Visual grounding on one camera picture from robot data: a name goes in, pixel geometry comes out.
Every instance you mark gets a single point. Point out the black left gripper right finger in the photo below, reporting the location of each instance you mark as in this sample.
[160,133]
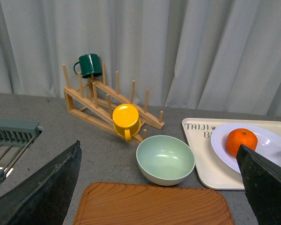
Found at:
[262,183]

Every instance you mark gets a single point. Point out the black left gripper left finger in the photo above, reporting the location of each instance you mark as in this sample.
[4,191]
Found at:
[45,196]

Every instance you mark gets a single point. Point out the white lavender plate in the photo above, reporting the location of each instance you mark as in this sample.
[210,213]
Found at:
[269,143]

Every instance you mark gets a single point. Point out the orange fruit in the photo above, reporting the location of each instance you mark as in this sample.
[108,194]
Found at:
[238,137]

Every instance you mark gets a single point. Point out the cream bear serving tray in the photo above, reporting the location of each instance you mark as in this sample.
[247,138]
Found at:
[212,172]

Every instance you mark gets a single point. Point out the brown wooden tray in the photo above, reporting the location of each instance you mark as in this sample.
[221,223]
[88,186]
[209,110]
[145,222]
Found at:
[106,203]

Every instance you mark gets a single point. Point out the grey-green dish drainer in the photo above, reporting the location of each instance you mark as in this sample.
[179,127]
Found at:
[16,136]

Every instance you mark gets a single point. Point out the light green bowl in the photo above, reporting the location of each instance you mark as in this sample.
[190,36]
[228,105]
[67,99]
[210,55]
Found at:
[165,160]

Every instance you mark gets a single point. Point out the wooden dish rack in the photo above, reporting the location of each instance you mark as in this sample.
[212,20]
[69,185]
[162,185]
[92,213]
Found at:
[91,102]

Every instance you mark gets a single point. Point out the grey curtain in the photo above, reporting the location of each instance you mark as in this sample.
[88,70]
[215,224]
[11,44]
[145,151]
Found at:
[221,55]

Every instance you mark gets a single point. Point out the yellow mug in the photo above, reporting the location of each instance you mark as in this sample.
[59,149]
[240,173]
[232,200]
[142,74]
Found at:
[126,121]

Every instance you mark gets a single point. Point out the dark green mug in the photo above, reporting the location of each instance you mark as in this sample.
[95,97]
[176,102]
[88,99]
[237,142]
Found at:
[90,64]

